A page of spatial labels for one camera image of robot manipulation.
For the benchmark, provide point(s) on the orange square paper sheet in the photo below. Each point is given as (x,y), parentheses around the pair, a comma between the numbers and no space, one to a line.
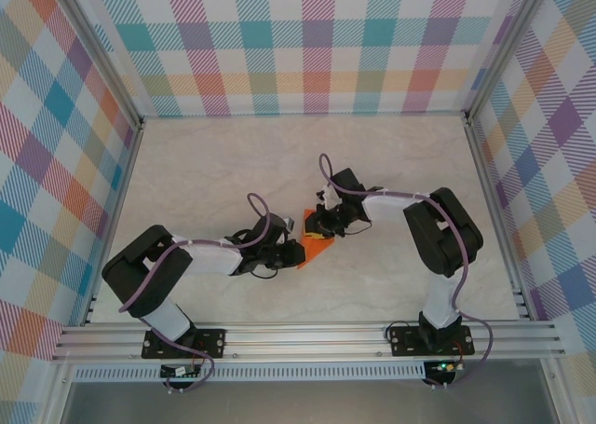
(316,249)

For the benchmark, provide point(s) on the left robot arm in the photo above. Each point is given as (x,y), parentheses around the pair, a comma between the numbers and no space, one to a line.
(144,275)

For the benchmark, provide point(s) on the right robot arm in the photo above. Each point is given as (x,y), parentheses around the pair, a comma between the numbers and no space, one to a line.
(442,237)

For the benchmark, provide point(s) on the grey metal panel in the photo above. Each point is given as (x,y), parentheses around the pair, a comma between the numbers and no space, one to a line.
(302,405)

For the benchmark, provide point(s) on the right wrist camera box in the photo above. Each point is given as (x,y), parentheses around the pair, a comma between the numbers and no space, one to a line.
(328,198)

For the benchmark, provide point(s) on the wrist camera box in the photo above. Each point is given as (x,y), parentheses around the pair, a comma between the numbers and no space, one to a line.
(288,223)
(328,198)

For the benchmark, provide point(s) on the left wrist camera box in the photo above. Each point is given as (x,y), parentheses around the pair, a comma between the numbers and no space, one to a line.
(288,223)

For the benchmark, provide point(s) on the wide aluminium mounting rail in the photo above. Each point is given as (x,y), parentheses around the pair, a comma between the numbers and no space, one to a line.
(302,342)

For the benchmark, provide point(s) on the thin aluminium table rail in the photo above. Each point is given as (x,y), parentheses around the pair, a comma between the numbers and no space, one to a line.
(302,115)

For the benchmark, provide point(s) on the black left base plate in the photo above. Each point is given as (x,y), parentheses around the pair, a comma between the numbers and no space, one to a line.
(216,345)

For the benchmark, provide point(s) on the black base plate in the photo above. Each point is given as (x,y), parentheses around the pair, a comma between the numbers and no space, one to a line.
(216,345)
(398,347)

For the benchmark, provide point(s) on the aluminium table side rail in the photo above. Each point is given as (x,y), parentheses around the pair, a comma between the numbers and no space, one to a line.
(120,195)
(490,195)

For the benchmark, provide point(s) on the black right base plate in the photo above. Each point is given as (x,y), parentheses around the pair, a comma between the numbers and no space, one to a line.
(398,347)

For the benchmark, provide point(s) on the aluminium frame post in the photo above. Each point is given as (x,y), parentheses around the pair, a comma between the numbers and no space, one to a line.
(505,46)
(98,51)

